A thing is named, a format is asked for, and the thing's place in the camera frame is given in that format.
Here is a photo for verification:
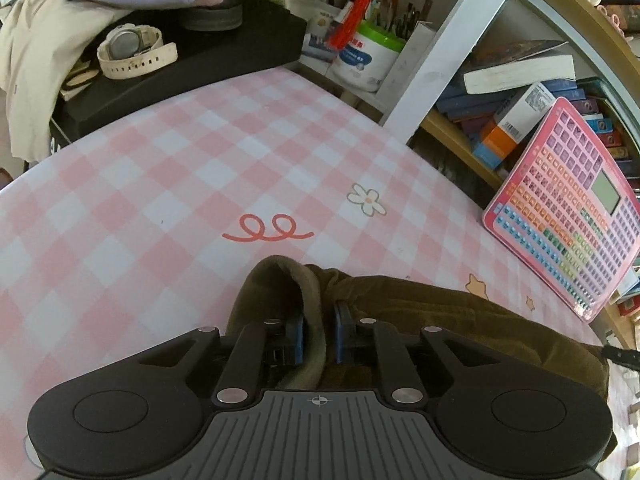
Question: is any white and blue box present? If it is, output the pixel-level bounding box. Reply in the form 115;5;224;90
299;4;352;64

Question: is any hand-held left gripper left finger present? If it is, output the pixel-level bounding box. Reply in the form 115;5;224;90
136;312;305;406

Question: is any black box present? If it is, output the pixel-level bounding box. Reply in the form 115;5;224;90
50;7;307;137

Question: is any tall white carton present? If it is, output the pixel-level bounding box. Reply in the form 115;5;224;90
377;21;437;111

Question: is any orange white blue carton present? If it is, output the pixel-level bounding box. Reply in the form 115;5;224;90
472;82;559;169

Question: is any pink checked tablecloth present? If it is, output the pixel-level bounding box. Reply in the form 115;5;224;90
0;66;640;480

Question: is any stack of blue books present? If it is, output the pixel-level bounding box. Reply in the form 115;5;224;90
434;76;640;181

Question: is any thick paperback book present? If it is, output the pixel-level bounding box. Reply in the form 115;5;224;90
463;40;577;95

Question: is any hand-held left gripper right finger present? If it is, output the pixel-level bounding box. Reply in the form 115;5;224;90
332;300;506;406

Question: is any bunch of pens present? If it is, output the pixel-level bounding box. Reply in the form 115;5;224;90
310;0;433;42

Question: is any beige cloth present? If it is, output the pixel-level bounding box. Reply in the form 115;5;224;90
0;0;126;162

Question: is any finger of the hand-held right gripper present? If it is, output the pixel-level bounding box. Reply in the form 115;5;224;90
601;343;640;377

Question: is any olive brown garment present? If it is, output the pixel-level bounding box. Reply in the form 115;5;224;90
225;255;613;463

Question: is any orange tassel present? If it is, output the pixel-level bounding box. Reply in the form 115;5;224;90
327;0;387;52

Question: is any white shelf post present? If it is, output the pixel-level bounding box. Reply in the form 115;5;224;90
384;0;532;147

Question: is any wooden bookshelf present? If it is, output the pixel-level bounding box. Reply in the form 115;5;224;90
420;0;640;351

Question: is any pink toy learning tablet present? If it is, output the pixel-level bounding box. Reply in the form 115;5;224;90
482;96;640;323

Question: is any white wristwatch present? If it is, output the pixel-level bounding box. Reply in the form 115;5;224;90
96;23;179;80

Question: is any white tub with green rim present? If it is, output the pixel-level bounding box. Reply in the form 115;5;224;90
333;20;407;94

